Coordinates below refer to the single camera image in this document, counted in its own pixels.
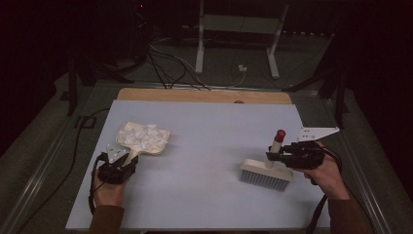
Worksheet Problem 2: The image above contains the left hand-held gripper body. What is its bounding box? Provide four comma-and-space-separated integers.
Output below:
96, 144, 139, 185

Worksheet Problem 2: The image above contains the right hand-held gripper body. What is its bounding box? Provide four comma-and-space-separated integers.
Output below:
284, 126, 340, 171

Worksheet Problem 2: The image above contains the cream brush with red cap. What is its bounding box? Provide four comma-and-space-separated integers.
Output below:
240, 129, 294, 192

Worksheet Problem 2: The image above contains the pile of white paper scraps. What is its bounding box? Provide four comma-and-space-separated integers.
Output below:
118, 124, 169, 152

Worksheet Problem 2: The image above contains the cream plastic dustpan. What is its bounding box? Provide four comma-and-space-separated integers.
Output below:
115, 121, 171, 167

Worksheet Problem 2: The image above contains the person's left hand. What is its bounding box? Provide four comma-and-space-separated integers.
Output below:
92, 169, 128, 208

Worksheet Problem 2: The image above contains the person's right hand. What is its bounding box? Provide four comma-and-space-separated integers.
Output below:
296, 140, 352, 201

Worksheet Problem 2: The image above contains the black metal stand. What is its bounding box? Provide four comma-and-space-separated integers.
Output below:
282, 66, 351, 130
66, 55, 135, 117

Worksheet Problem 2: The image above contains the pale blue table mat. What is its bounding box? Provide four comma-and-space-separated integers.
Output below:
65, 99, 332, 231

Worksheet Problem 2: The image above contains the wooden table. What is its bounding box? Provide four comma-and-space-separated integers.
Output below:
116, 87, 292, 105

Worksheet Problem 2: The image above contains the white metal stand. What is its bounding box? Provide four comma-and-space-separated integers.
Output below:
194, 0, 290, 80

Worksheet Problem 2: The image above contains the left hand-held gripper cable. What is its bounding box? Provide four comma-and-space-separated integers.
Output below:
88, 151, 110, 215

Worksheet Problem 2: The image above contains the hand-held gripper cable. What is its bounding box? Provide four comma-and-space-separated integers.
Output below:
305, 146, 344, 234
88, 151, 110, 215

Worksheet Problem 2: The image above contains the grey metal rail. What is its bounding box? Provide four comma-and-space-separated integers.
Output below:
0, 86, 98, 234
319, 96, 394, 234

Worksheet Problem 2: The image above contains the long thin black cable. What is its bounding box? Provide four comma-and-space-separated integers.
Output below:
16, 107, 111, 234

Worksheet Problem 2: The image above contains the right hand-held gripper cable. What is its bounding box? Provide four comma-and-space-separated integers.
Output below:
305, 146, 344, 234

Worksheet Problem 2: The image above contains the black rectangular bracket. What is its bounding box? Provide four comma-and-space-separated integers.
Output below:
74, 115, 97, 129

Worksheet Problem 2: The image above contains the white cable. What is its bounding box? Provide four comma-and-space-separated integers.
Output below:
207, 69, 246, 91

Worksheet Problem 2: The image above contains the bundle of black cables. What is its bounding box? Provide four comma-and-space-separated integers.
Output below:
147, 42, 210, 91

